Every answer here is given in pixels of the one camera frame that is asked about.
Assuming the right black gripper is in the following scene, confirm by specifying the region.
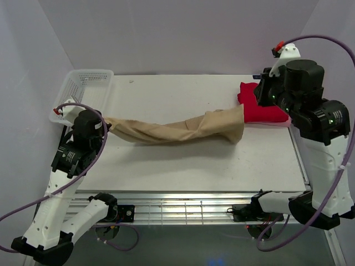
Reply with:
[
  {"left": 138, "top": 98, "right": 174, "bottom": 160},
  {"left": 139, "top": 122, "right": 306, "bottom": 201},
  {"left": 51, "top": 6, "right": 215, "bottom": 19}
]
[{"left": 252, "top": 66, "right": 298, "bottom": 116}]

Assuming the beige t shirt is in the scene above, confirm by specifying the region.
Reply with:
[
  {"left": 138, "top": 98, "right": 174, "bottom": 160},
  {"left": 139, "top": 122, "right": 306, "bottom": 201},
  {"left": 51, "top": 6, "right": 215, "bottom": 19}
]
[{"left": 104, "top": 105, "right": 245, "bottom": 145}]

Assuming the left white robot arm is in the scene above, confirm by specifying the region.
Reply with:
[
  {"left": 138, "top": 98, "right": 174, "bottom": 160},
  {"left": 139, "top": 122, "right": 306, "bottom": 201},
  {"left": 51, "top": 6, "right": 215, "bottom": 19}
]
[{"left": 11, "top": 110, "right": 118, "bottom": 265}]

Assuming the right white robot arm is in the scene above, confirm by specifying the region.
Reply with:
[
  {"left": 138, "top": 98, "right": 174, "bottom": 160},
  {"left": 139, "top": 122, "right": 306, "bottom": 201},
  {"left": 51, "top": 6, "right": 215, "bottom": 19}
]
[{"left": 250, "top": 59, "right": 354, "bottom": 230}]

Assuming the white plastic mesh basket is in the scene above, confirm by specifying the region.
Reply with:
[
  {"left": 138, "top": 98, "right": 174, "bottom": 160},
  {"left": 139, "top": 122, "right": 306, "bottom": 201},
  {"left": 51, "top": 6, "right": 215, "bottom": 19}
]
[{"left": 53, "top": 69, "right": 114, "bottom": 115}]

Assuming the red folded t shirt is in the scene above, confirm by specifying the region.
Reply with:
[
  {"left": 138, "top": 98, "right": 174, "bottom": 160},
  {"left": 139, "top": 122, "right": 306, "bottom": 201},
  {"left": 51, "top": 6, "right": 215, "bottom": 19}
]
[{"left": 237, "top": 83, "right": 289, "bottom": 123}]

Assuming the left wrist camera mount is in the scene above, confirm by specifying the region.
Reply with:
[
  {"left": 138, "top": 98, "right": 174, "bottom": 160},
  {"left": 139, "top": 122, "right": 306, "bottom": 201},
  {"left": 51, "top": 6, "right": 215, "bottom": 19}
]
[{"left": 49, "top": 105, "right": 84, "bottom": 126}]

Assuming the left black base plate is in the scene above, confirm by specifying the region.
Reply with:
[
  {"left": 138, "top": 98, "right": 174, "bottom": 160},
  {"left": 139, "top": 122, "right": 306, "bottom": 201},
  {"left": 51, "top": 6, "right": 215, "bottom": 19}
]
[{"left": 113, "top": 204, "right": 135, "bottom": 223}]

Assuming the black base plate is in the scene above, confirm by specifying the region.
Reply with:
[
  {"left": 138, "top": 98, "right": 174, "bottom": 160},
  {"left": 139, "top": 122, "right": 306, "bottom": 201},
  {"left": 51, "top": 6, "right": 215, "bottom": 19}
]
[
  {"left": 113, "top": 204, "right": 135, "bottom": 223},
  {"left": 226, "top": 204, "right": 280, "bottom": 223}
]

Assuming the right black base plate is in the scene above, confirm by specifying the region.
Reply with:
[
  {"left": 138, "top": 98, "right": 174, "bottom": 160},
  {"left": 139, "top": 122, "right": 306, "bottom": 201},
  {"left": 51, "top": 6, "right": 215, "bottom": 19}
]
[{"left": 226, "top": 204, "right": 280, "bottom": 223}]

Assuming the aluminium rail frame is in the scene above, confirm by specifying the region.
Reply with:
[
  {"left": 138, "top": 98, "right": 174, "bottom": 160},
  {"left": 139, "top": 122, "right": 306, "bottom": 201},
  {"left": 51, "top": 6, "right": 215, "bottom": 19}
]
[{"left": 32, "top": 191, "right": 333, "bottom": 226}]

